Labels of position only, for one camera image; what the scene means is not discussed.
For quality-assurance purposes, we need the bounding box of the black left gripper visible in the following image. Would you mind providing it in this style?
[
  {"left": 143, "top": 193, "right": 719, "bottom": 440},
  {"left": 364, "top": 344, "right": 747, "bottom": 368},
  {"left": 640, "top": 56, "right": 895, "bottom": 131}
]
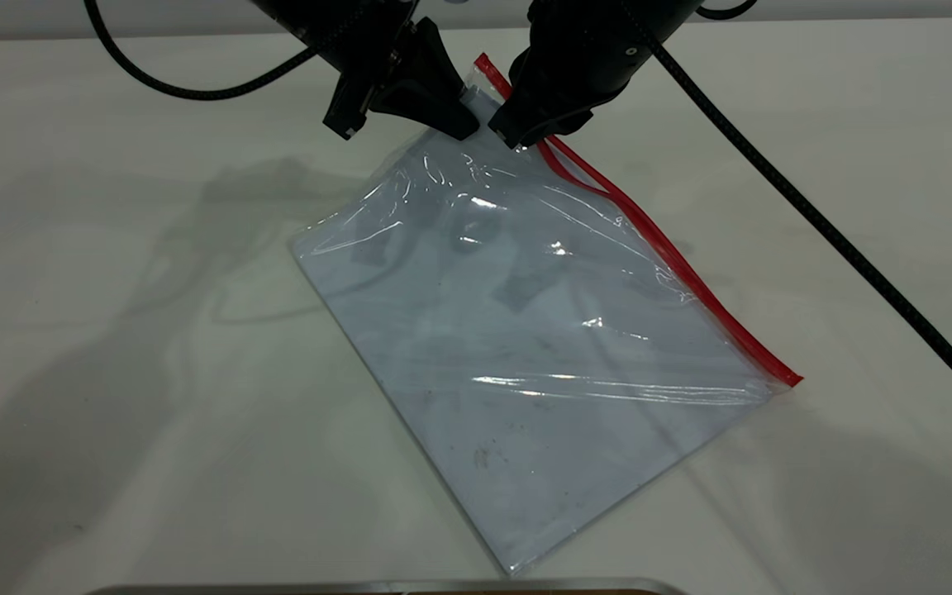
[{"left": 251, "top": 0, "right": 482, "bottom": 140}]

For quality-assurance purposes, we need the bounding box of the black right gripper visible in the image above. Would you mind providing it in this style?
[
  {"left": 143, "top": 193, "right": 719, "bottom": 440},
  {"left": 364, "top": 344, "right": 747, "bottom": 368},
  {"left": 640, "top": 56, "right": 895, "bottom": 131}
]
[{"left": 488, "top": 0, "right": 703, "bottom": 150}]

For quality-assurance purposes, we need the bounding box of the clear plastic zip bag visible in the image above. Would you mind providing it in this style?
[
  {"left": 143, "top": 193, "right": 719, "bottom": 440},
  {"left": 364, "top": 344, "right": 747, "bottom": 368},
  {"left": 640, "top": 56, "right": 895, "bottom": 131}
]
[{"left": 290, "top": 51, "right": 805, "bottom": 578}]

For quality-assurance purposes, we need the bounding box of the grey metal bar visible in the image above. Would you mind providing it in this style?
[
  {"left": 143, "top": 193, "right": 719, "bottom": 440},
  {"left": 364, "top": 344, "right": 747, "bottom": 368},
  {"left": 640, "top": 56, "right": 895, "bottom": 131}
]
[{"left": 83, "top": 577, "right": 689, "bottom": 595}]

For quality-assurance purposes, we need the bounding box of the black braided cable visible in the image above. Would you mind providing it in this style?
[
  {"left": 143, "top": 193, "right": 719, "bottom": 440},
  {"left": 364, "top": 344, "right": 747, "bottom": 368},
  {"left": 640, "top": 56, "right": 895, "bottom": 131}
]
[
  {"left": 83, "top": 0, "right": 320, "bottom": 102},
  {"left": 618, "top": 0, "right": 952, "bottom": 426}
]

